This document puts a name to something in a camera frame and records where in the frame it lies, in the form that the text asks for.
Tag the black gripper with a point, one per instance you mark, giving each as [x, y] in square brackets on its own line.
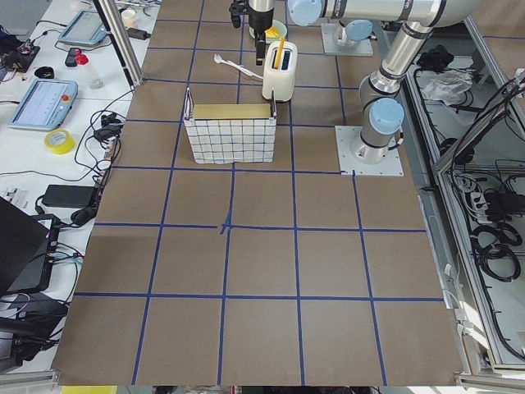
[262, 20]

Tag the white two-slot toaster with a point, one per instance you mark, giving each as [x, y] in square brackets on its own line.
[279, 82]

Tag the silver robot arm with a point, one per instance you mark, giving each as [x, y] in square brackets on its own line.
[353, 38]
[382, 114]

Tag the golden triangular pastry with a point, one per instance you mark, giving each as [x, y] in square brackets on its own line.
[272, 33]

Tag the yellow toast slice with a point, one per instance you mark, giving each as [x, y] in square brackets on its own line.
[277, 59]

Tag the light green plate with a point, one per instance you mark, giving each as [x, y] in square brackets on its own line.
[282, 29]

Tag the paper cup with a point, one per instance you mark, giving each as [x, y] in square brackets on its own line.
[129, 18]

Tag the blue teach pendant far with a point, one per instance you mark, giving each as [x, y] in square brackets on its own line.
[85, 29]

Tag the blue teach pendant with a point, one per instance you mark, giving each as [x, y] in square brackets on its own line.
[45, 105]
[85, 29]

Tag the yellow tape roll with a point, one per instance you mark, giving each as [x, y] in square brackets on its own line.
[59, 141]

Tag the blue teach pendant near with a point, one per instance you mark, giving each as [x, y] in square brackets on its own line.
[45, 105]

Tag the black power adapter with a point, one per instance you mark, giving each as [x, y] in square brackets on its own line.
[67, 196]

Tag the black monitor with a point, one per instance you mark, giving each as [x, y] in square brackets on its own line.
[27, 245]

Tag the wire basket with checked liner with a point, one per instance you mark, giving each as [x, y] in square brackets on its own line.
[223, 133]

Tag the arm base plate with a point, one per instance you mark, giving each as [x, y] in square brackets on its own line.
[328, 38]
[358, 159]

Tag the aluminium frame post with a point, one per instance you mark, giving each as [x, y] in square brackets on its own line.
[113, 24]

